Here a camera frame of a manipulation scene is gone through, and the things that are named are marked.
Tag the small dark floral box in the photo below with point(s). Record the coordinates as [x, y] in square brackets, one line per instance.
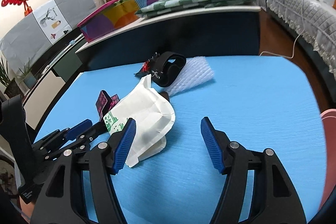
[103, 102]

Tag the dark blue coffee table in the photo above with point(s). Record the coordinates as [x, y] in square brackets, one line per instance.
[183, 35]

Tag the white foam net sleeve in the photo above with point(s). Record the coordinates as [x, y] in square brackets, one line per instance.
[194, 74]

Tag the red black wrapper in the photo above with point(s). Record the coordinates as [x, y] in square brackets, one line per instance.
[145, 66]

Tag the colourful tin box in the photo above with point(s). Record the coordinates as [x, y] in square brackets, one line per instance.
[110, 19]

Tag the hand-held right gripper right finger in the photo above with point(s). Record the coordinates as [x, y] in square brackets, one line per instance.
[212, 145]

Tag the pink plastic bin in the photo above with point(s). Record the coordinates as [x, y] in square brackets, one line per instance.
[329, 148]

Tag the grey quilted sofa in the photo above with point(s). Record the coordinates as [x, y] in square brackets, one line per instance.
[302, 11]

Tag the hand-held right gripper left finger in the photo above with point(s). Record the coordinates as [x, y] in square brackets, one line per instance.
[124, 148]

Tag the white rod with blue tip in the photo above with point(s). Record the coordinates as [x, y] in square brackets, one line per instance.
[71, 43]

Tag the white paper bag green print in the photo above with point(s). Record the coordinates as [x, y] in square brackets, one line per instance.
[149, 113]

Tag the potted green plant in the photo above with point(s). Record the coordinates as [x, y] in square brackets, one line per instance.
[25, 74]

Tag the television cabinet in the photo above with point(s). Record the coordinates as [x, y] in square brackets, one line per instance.
[44, 85]

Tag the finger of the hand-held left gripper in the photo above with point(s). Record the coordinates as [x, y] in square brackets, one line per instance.
[94, 132]
[78, 129]

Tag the grey covered television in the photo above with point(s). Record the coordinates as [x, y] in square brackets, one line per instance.
[26, 35]

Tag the blue printed table mat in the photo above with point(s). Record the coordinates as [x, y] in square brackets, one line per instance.
[249, 98]

